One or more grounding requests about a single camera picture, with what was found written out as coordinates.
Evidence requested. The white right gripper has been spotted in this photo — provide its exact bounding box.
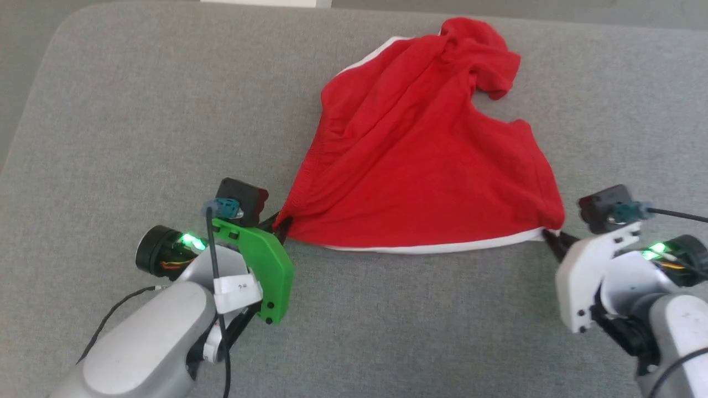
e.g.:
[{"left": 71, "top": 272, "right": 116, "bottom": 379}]
[{"left": 541, "top": 220, "right": 643, "bottom": 334}]

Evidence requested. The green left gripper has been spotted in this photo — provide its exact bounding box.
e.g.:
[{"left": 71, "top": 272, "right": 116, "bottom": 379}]
[{"left": 210, "top": 212, "right": 295, "bottom": 326}]

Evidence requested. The red garment with white trim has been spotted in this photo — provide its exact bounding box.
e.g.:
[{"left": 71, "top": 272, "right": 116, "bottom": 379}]
[{"left": 275, "top": 17, "right": 566, "bottom": 255}]

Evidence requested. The black left camera cable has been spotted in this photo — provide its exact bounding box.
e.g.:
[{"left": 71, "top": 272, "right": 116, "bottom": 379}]
[{"left": 202, "top": 197, "right": 244, "bottom": 398}]

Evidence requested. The black camera cable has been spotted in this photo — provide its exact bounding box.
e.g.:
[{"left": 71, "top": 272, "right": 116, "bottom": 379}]
[
  {"left": 611, "top": 202, "right": 708, "bottom": 224},
  {"left": 202, "top": 197, "right": 244, "bottom": 398}
]

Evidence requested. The white cable label tag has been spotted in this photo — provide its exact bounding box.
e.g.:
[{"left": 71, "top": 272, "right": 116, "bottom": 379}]
[{"left": 213, "top": 274, "right": 264, "bottom": 313}]

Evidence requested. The black right camera cable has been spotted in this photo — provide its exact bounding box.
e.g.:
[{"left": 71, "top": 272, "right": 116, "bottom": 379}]
[{"left": 611, "top": 202, "right": 708, "bottom": 224}]

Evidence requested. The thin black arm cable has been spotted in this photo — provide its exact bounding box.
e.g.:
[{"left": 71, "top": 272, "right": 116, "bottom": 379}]
[
  {"left": 76, "top": 285, "right": 169, "bottom": 365},
  {"left": 647, "top": 347, "right": 708, "bottom": 398}
]

